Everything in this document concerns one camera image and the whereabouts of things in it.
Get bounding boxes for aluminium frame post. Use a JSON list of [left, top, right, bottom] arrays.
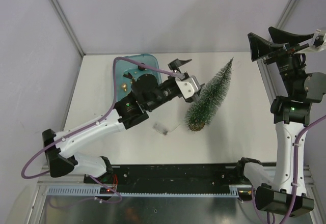
[[48, 0, 85, 58], [276, 0, 300, 30]]

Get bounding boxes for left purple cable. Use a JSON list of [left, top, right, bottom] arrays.
[[20, 57, 184, 204]]

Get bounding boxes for clear light string battery box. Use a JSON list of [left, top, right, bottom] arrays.
[[153, 122, 169, 136]]

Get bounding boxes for dark brown bauble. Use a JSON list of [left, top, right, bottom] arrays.
[[138, 63, 147, 71]]

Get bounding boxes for blue plastic tray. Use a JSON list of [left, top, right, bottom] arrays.
[[115, 54, 161, 101]]

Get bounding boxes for brown ribbon bow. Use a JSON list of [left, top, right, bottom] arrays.
[[123, 72, 133, 80]]

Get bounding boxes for grey cable duct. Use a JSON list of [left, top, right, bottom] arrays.
[[45, 185, 241, 198]]

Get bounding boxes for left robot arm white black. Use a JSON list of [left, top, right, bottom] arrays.
[[42, 57, 202, 183]]

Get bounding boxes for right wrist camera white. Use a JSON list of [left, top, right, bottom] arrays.
[[310, 29, 325, 52]]

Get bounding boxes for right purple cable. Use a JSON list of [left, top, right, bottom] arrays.
[[251, 114, 326, 224]]

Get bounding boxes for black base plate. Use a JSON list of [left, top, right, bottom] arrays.
[[98, 163, 249, 184]]

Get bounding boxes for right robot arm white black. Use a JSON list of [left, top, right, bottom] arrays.
[[235, 27, 325, 220]]

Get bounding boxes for left aluminium frame post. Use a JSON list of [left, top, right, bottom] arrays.
[[48, 0, 85, 58]]

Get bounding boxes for right aluminium frame post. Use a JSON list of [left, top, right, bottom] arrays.
[[276, 0, 300, 30]]

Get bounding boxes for small green christmas tree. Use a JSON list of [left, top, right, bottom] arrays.
[[184, 59, 233, 132]]

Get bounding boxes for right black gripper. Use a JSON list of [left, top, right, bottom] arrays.
[[248, 26, 315, 97]]

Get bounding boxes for purple cable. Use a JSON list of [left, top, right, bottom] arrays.
[[20, 57, 184, 204], [251, 114, 326, 224]]

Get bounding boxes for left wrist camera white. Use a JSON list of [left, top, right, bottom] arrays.
[[175, 75, 200, 99]]

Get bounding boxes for small gold bauble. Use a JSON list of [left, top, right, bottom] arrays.
[[121, 83, 128, 92]]

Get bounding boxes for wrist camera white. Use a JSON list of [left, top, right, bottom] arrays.
[[175, 75, 200, 99], [310, 29, 325, 52]]

